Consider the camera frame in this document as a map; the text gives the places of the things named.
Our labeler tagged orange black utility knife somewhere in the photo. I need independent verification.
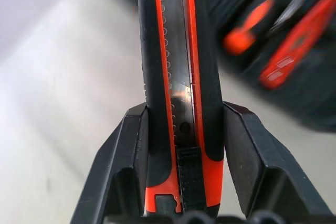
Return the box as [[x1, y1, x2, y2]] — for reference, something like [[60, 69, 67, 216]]
[[137, 0, 226, 219]]

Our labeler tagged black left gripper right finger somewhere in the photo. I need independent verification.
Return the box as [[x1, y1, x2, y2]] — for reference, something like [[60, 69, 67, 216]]
[[222, 101, 334, 219]]

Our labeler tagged orange black handle screwdriver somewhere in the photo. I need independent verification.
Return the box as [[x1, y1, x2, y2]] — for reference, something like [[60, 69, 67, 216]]
[[222, 0, 276, 56]]

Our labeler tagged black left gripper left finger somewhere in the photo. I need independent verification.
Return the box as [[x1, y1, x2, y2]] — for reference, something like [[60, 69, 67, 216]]
[[69, 102, 150, 224]]

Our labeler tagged orange black hand tool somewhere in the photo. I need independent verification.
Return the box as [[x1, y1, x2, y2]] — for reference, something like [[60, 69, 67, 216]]
[[258, 0, 336, 90]]

